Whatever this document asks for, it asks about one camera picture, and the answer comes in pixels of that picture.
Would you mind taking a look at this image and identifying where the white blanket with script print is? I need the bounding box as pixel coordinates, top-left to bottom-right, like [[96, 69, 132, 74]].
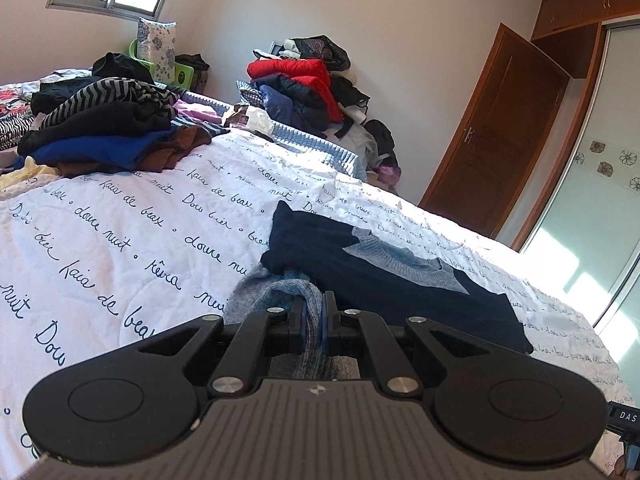
[[0, 125, 632, 480]]

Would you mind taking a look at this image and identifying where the navy puffer jacket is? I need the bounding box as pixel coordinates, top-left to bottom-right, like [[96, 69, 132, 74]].
[[257, 77, 331, 134]]

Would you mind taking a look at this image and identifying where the blue cloth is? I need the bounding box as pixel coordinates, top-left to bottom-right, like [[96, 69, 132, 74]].
[[13, 131, 177, 172]]

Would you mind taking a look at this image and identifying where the red floral cloth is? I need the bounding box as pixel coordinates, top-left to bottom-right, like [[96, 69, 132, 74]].
[[0, 86, 37, 152]]

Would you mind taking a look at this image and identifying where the green plastic stool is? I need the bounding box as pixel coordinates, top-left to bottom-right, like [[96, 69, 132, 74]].
[[128, 38, 194, 89]]

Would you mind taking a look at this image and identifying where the pink bag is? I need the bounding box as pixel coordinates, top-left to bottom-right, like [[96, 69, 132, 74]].
[[374, 162, 404, 192]]

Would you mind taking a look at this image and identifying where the black bag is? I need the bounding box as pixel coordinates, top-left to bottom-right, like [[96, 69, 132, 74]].
[[174, 53, 211, 94]]

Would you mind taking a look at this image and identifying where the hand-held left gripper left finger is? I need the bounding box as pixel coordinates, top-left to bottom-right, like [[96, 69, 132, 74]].
[[134, 296, 308, 397]]

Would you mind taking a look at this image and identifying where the black printed cloth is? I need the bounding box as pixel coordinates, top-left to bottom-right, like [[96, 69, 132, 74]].
[[289, 34, 351, 74]]

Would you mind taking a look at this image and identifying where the black backpack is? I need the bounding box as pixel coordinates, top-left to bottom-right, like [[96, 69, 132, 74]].
[[363, 118, 399, 169]]

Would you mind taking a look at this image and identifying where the brown wooden door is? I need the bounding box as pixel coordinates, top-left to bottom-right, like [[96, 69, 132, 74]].
[[417, 22, 571, 239]]

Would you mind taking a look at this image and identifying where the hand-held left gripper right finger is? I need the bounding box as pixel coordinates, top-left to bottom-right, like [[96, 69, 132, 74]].
[[321, 291, 497, 397]]

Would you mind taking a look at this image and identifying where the brown wooden wardrobe cabinet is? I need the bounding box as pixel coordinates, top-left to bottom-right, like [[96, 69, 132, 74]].
[[529, 0, 640, 79]]

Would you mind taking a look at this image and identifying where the lilac cloth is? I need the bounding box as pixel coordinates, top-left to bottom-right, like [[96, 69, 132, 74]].
[[172, 99, 224, 127]]

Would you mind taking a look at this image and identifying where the black and white cloth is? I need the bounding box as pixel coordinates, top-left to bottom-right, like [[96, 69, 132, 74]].
[[252, 39, 301, 62]]

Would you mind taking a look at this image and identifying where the white and brown packet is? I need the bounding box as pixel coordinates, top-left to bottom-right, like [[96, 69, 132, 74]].
[[223, 103, 274, 136]]

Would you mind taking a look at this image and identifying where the frosted glass sliding door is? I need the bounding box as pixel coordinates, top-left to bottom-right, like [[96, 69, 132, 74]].
[[519, 20, 640, 342]]

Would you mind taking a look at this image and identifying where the pale yellow cloth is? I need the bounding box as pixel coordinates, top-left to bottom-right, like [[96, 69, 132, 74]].
[[0, 156, 62, 192]]

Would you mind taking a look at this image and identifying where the grey sweater with navy sleeves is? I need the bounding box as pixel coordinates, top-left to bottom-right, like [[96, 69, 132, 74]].
[[222, 200, 535, 382]]

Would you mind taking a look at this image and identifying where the floral pillow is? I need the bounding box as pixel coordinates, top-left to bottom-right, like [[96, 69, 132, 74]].
[[135, 17, 177, 84]]

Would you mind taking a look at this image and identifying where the white plastic bag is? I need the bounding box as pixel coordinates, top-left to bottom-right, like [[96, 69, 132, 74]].
[[344, 124, 379, 162]]

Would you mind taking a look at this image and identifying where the pile of dark clothes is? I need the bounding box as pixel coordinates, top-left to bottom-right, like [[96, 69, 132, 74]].
[[54, 126, 214, 179]]

